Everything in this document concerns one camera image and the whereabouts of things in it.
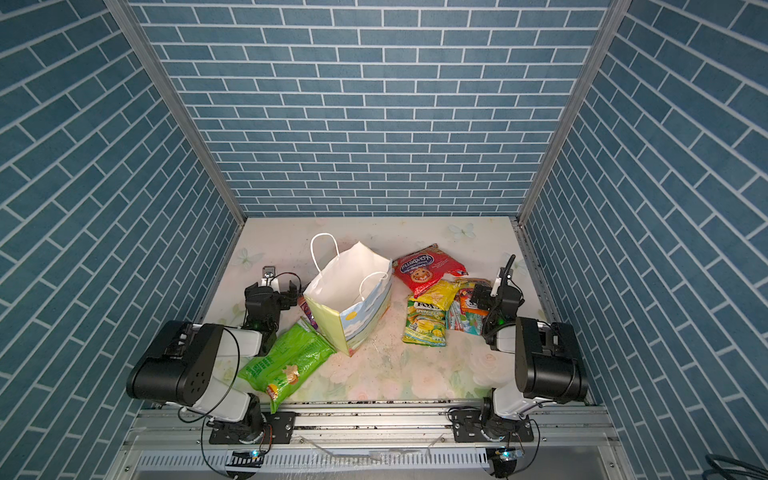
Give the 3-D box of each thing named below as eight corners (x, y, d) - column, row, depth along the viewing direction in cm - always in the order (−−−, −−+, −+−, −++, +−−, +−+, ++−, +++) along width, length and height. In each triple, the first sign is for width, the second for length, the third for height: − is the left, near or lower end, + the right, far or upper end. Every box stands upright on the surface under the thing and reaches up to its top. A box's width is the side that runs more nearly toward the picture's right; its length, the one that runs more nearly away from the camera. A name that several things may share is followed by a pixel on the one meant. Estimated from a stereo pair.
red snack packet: (416, 310, 97) (418, 291, 87) (394, 277, 105) (394, 256, 96) (459, 289, 102) (465, 269, 93) (435, 259, 111) (439, 237, 101)
